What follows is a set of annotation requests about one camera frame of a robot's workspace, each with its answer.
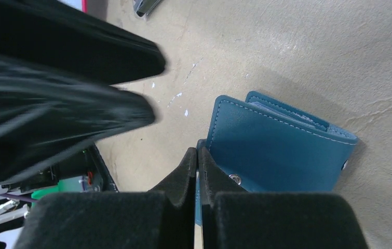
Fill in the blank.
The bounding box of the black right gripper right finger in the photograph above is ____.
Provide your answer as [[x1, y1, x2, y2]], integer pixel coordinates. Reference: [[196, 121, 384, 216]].
[[197, 147, 368, 248]]

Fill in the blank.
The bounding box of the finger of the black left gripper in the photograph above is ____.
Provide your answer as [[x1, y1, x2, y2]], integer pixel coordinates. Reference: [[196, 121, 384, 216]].
[[0, 1, 166, 85]]

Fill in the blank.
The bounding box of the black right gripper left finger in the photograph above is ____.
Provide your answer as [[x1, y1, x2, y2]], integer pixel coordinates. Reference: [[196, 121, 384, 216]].
[[15, 147, 197, 249]]

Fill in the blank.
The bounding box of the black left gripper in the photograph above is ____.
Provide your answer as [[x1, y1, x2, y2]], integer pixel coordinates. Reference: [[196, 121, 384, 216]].
[[0, 56, 156, 200]]

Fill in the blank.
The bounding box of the blue card holder wallet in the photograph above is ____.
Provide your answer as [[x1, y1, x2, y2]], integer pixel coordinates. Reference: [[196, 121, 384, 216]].
[[194, 90, 359, 228]]

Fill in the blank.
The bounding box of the pack of coloured markers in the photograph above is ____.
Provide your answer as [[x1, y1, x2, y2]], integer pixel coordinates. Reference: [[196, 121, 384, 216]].
[[133, 0, 161, 18]]

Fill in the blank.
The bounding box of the whiteboard with pink frame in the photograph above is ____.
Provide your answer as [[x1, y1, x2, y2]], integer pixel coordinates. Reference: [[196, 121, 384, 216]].
[[59, 0, 88, 13]]

